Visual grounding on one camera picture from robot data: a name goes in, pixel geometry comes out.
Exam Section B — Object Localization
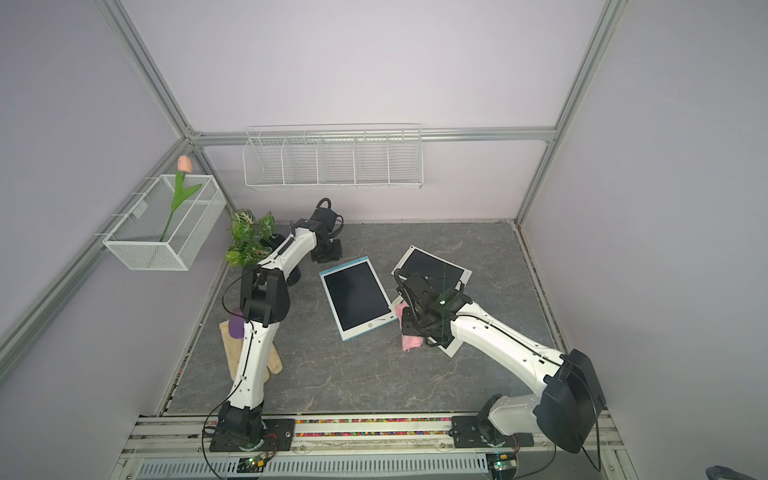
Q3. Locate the white ventilation grille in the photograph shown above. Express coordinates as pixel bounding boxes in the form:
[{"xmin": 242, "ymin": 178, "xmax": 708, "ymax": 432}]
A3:
[{"xmin": 130, "ymin": 453, "xmax": 490, "ymax": 479}]

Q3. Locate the pink artificial tulip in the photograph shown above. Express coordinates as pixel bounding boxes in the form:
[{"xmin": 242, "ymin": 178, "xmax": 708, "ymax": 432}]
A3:
[{"xmin": 159, "ymin": 155, "xmax": 202, "ymax": 242}]

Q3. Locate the pink microfiber cloth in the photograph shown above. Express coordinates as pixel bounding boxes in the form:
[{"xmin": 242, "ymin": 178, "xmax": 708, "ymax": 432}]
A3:
[{"xmin": 395, "ymin": 301, "xmax": 424, "ymax": 352}]

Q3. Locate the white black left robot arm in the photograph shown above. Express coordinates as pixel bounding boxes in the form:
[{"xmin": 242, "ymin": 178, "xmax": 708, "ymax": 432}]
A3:
[{"xmin": 203, "ymin": 198, "xmax": 344, "ymax": 452}]

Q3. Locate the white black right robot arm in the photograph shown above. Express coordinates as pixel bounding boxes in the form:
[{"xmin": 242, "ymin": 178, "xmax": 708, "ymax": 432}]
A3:
[{"xmin": 393, "ymin": 269, "xmax": 606, "ymax": 454}]

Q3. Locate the large blue drawing tablet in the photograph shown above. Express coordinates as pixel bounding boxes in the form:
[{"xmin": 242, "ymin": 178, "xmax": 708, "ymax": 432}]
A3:
[{"xmin": 320, "ymin": 256, "xmax": 397, "ymax": 341}]

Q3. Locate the beige cloth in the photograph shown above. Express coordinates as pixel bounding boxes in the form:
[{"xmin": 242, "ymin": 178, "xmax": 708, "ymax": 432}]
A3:
[{"xmin": 219, "ymin": 321, "xmax": 283, "ymax": 381}]

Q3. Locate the white wire wall basket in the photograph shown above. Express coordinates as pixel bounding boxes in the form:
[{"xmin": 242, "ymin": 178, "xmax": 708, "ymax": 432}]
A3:
[{"xmin": 242, "ymin": 123, "xmax": 424, "ymax": 189}]

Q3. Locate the green potted plant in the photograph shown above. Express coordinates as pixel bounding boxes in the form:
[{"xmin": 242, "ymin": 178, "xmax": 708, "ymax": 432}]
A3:
[{"xmin": 225, "ymin": 209, "xmax": 276, "ymax": 268}]

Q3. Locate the white mesh side basket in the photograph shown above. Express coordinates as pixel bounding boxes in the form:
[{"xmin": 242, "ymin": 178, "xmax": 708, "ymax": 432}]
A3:
[{"xmin": 102, "ymin": 174, "xmax": 226, "ymax": 271}]

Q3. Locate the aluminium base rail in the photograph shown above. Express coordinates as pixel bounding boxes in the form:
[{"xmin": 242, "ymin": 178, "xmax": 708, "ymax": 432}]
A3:
[{"xmin": 119, "ymin": 410, "xmax": 628, "ymax": 460}]

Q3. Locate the white drawing tablet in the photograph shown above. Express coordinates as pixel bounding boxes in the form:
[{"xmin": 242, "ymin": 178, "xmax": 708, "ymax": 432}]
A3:
[
  {"xmin": 438, "ymin": 337, "xmax": 464, "ymax": 358},
  {"xmin": 392, "ymin": 245, "xmax": 472, "ymax": 293}
]

